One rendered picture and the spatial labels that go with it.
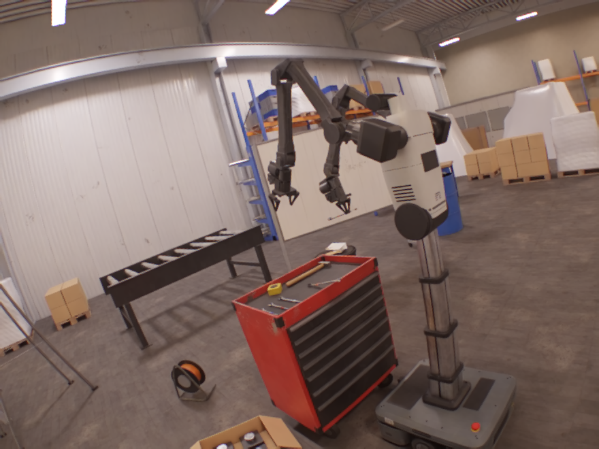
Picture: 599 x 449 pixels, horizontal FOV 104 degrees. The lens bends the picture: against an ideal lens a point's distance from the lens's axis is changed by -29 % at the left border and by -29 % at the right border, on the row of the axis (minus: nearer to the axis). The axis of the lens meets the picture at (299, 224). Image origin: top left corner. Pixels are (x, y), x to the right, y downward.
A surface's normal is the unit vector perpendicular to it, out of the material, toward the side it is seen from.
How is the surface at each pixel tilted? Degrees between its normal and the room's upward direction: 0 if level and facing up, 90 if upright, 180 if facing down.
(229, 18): 90
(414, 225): 90
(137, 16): 90
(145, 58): 90
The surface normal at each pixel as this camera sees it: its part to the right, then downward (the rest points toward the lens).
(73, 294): 0.60, -0.04
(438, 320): -0.73, 0.32
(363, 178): 0.25, 0.10
